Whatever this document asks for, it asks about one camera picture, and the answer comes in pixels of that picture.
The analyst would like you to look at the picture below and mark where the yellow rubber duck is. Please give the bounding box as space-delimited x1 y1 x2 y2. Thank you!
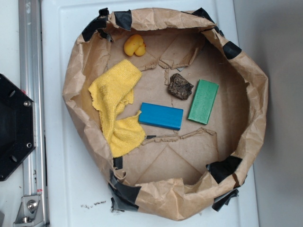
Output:
124 34 146 56

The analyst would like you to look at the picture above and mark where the metal corner bracket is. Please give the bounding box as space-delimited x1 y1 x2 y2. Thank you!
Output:
13 195 45 227

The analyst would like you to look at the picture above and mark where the aluminium extrusion rail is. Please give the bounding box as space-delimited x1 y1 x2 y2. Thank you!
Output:
18 0 50 227

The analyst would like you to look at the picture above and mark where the blue rectangular block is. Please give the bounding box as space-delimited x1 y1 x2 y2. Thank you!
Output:
139 103 183 131

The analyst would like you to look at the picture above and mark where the brown paper bag bin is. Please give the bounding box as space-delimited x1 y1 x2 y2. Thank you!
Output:
62 8 268 220

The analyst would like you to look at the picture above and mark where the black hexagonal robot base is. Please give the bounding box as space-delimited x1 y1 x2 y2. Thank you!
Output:
0 74 35 182

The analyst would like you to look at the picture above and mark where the yellow cloth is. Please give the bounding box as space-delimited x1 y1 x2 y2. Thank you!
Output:
88 60 145 157

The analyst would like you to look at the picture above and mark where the green rectangular block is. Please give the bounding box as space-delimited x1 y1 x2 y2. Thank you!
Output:
187 79 219 125

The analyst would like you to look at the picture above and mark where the dark brown rock chunk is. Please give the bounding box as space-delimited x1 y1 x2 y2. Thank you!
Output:
168 73 194 100

